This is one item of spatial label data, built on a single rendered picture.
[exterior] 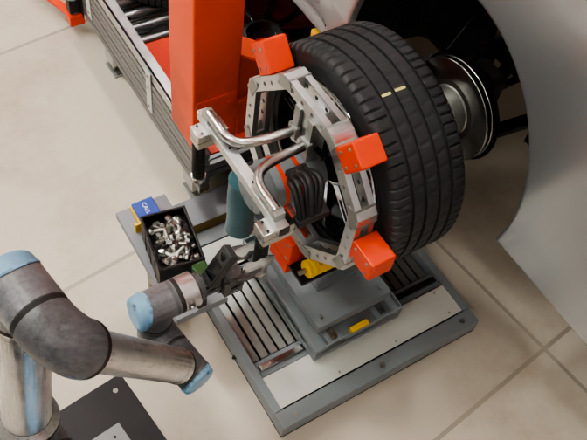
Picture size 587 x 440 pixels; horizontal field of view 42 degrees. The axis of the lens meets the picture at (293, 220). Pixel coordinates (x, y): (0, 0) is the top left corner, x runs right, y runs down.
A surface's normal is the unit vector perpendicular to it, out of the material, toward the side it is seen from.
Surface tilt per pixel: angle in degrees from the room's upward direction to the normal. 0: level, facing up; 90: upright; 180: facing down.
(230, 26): 90
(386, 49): 5
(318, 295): 0
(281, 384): 0
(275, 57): 45
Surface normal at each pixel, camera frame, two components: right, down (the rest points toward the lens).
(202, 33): 0.51, 0.73
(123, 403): 0.11, -0.57
